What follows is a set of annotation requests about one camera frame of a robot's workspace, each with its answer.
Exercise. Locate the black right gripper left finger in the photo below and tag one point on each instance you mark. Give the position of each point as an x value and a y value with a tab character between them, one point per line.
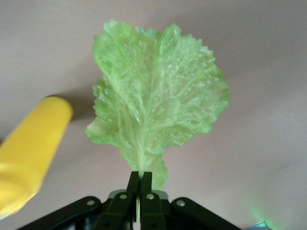
120	210

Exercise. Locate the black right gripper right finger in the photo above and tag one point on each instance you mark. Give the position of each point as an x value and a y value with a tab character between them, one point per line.
151	210

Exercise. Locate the yellow mustard squeeze bottle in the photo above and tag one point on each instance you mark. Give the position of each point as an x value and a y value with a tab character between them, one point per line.
31	155

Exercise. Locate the green lettuce leaf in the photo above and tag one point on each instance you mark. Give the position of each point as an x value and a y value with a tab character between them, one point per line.
156	95

